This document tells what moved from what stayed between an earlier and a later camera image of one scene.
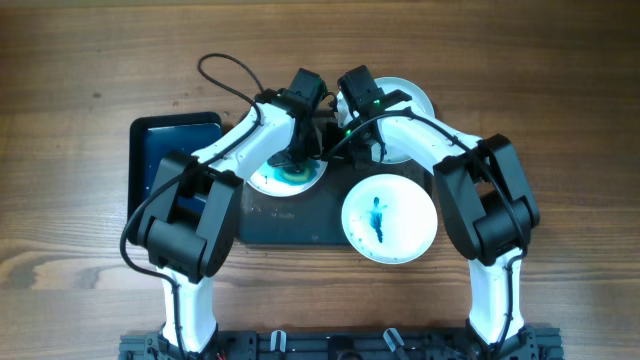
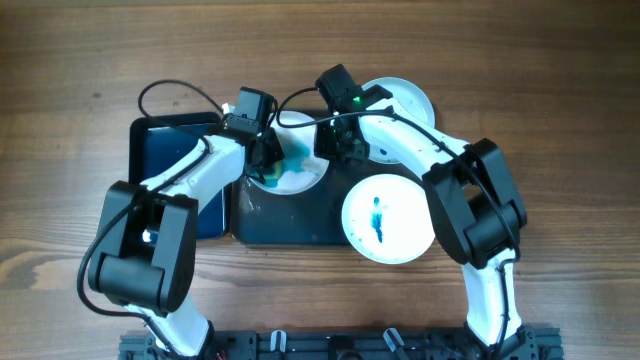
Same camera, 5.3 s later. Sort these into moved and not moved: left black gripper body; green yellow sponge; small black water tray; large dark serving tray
Moved: green yellow sponge; left black gripper body
Not moved: large dark serving tray; small black water tray
